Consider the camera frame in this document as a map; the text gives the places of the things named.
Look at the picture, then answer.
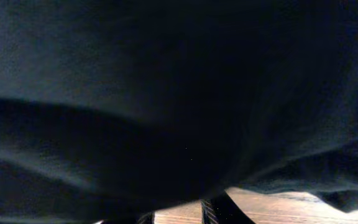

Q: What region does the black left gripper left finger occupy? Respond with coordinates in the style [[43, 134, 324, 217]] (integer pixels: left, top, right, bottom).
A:
[[102, 212, 155, 224]]

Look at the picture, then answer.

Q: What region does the dark green t-shirt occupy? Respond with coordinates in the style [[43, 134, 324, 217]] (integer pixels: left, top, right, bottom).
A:
[[0, 0, 358, 223]]

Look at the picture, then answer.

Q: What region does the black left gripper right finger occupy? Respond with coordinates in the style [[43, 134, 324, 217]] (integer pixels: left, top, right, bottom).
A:
[[201, 192, 255, 224]]

